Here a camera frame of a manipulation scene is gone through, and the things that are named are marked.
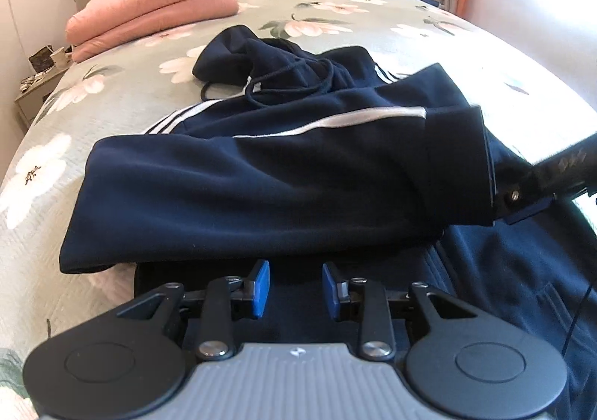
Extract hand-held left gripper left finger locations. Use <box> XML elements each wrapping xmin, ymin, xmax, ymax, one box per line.
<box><xmin>116</xmin><ymin>260</ymin><xmax>272</xmax><ymax>363</ymax></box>

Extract black cable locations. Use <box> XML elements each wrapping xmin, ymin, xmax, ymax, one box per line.
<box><xmin>561</xmin><ymin>279</ymin><xmax>591</xmax><ymax>356</ymax></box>

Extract beige nightstand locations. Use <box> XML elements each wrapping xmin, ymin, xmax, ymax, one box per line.
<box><xmin>13</xmin><ymin>60</ymin><xmax>72</xmax><ymax>129</ymax></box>

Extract navy blue striped hoodie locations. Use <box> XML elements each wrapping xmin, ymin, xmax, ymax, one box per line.
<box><xmin>58</xmin><ymin>25</ymin><xmax>597</xmax><ymax>420</ymax></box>

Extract folded pink blanket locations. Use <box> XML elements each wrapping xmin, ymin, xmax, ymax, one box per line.
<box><xmin>64</xmin><ymin>0</ymin><xmax>240</xmax><ymax>63</ymax></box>

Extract floral green bedspread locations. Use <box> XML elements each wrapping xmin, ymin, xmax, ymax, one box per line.
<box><xmin>0</xmin><ymin>0</ymin><xmax>597</xmax><ymax>420</ymax></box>

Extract dark patterned box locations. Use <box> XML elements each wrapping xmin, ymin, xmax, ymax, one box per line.
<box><xmin>29</xmin><ymin>44</ymin><xmax>54</xmax><ymax>74</ymax></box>

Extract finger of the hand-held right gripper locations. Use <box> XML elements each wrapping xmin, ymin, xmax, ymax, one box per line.
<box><xmin>493</xmin><ymin>167</ymin><xmax>561</xmax><ymax>226</ymax></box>

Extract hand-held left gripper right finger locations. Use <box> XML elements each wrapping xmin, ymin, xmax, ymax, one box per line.
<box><xmin>322</xmin><ymin>261</ymin><xmax>481</xmax><ymax>363</ymax></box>

